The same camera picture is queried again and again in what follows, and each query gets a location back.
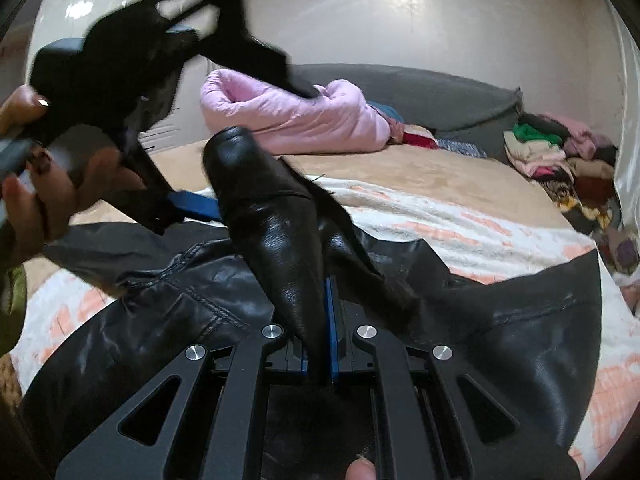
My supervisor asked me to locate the black leather jacket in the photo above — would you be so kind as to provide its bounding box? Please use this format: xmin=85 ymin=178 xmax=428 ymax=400
xmin=22 ymin=128 xmax=602 ymax=479

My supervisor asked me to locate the pile of folded clothes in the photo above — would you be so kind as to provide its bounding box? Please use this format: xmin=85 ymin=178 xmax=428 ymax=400
xmin=503 ymin=113 xmax=639 ymax=275

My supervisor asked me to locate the person's left hand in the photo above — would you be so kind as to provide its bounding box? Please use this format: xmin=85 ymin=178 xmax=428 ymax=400
xmin=0 ymin=84 xmax=149 ymax=266

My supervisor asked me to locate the person's right hand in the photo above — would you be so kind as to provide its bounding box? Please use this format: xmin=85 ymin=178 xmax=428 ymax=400
xmin=345 ymin=457 xmax=376 ymax=480

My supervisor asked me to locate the white wardrobe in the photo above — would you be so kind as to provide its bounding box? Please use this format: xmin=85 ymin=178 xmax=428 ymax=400
xmin=22 ymin=0 xmax=244 ymax=153

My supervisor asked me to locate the pink rolled quilt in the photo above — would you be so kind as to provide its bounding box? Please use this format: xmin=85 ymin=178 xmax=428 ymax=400
xmin=200 ymin=68 xmax=393 ymax=155

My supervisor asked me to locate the beige plush bed cover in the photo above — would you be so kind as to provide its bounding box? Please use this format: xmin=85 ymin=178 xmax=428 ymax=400
xmin=69 ymin=138 xmax=572 ymax=231

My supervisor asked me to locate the red folded garment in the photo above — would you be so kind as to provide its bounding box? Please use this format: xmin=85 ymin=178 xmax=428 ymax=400
xmin=402 ymin=132 xmax=438 ymax=150

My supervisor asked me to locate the blue patterned garment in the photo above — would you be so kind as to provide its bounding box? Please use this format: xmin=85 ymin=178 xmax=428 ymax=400
xmin=436 ymin=139 xmax=487 ymax=159

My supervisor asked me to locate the grey quilted headboard cover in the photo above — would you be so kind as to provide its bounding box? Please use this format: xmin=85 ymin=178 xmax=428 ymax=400
xmin=295 ymin=63 xmax=523 ymax=158

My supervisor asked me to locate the white orange bear blanket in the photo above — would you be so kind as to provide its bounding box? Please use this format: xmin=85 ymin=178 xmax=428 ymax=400
xmin=6 ymin=177 xmax=639 ymax=477

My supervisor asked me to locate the shiny white curtain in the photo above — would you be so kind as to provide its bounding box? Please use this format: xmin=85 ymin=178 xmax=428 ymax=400
xmin=605 ymin=0 xmax=640 ymax=230

